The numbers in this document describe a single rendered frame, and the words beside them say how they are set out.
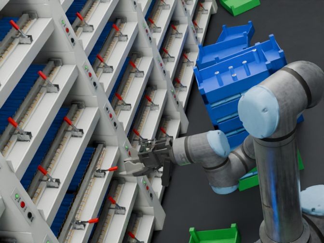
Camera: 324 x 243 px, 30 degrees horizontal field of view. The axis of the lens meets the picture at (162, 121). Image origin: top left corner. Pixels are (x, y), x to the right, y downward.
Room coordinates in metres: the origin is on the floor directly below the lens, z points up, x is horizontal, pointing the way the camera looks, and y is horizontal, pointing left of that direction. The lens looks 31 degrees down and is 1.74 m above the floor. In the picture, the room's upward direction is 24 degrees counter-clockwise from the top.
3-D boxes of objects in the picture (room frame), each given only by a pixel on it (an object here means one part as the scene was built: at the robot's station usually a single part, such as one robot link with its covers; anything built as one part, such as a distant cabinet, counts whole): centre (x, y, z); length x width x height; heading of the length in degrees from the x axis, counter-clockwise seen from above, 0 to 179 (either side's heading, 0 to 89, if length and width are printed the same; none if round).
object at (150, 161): (1.67, 0.05, 0.63); 0.12 x 0.08 x 0.09; 65
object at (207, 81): (2.17, -0.35, 0.52); 0.30 x 0.20 x 0.08; 82
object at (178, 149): (1.63, -0.02, 0.63); 0.10 x 0.05 x 0.09; 155
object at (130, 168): (1.68, 0.16, 0.63); 0.09 x 0.03 x 0.06; 81
